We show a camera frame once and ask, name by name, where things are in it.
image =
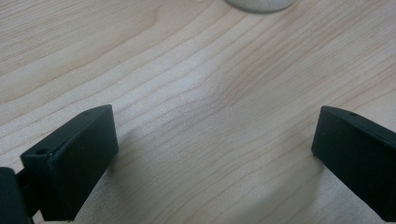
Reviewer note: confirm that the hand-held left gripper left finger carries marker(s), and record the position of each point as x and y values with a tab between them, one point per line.
71	161

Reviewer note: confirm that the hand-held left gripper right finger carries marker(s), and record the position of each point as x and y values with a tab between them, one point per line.
358	155

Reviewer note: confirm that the glass jar with white granules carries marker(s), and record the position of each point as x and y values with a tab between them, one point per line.
260	4

